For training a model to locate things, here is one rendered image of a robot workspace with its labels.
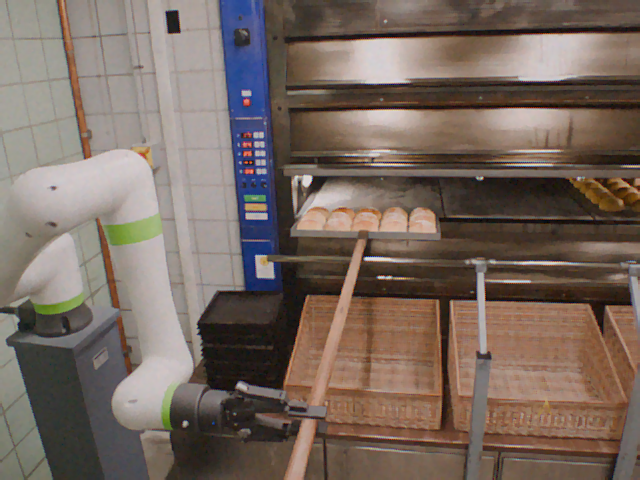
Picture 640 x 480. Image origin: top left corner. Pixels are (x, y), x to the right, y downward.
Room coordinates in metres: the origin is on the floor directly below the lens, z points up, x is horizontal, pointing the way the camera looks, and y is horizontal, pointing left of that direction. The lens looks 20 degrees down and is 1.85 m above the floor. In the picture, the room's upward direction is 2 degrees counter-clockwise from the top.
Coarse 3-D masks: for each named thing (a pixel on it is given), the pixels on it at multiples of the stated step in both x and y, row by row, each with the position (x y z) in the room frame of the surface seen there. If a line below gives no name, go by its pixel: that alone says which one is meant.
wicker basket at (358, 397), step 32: (320, 320) 1.97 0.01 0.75; (352, 320) 1.94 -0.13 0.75; (384, 320) 1.92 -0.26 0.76; (320, 352) 1.93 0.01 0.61; (352, 352) 1.91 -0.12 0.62; (384, 352) 1.88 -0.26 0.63; (416, 352) 1.86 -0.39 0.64; (288, 384) 1.55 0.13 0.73; (352, 384) 1.73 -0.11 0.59; (384, 384) 1.72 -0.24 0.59; (416, 384) 1.71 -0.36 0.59; (352, 416) 1.51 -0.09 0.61; (384, 416) 1.48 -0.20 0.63; (416, 416) 1.47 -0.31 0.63
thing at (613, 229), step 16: (448, 224) 1.93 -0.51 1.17; (464, 224) 1.92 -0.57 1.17; (480, 224) 1.91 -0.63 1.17; (496, 224) 1.90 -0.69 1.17; (512, 224) 1.89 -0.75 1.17; (528, 224) 1.88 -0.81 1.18; (544, 224) 1.87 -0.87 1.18; (560, 224) 1.86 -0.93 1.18; (576, 224) 1.85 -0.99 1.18; (592, 224) 1.84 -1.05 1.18; (608, 224) 1.83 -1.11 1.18; (624, 224) 1.82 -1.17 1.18
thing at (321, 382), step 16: (352, 272) 1.43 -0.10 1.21; (352, 288) 1.34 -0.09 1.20; (336, 320) 1.14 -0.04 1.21; (336, 336) 1.07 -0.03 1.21; (336, 352) 1.02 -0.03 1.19; (320, 368) 0.95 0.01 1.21; (320, 384) 0.89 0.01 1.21; (320, 400) 0.84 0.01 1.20; (304, 432) 0.75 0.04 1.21; (304, 448) 0.71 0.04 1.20; (288, 464) 0.68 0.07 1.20; (304, 464) 0.68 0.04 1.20
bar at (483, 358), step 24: (384, 264) 1.61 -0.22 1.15; (408, 264) 1.59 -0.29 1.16; (432, 264) 1.58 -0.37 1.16; (456, 264) 1.56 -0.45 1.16; (480, 264) 1.54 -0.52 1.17; (504, 264) 1.53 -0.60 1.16; (528, 264) 1.52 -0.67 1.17; (552, 264) 1.51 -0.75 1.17; (576, 264) 1.50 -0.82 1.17; (600, 264) 1.48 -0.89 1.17; (624, 264) 1.47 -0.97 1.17; (480, 288) 1.50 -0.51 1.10; (480, 312) 1.45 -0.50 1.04; (480, 336) 1.39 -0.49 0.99; (480, 360) 1.33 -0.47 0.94; (480, 384) 1.33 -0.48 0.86; (480, 408) 1.33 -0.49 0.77; (480, 432) 1.33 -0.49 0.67; (624, 432) 1.27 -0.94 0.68; (480, 456) 1.32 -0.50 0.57; (624, 456) 1.24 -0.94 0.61
